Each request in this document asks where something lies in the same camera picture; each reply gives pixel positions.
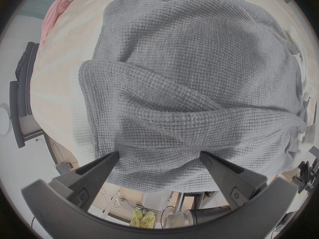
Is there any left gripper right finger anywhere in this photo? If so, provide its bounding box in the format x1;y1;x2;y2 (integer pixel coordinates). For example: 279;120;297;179
200;151;267;211

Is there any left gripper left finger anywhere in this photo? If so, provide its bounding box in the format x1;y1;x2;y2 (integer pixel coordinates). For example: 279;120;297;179
51;151;120;212

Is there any grey white-sleeved top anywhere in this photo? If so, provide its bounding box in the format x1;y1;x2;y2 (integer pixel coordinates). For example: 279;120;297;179
71;0;319;194

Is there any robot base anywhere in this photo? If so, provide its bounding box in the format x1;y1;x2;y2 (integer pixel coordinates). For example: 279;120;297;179
163;205;233;228

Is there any person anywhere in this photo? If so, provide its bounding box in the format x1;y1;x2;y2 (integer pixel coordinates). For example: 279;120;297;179
129;190;175;229

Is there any bed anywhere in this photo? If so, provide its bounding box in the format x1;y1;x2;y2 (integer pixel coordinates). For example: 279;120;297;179
30;0;316;164

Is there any dark grey folded mat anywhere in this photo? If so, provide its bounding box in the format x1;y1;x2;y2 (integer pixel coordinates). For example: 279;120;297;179
15;42;40;118

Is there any pink garment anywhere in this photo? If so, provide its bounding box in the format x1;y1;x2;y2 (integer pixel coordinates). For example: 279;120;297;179
40;0;88;47

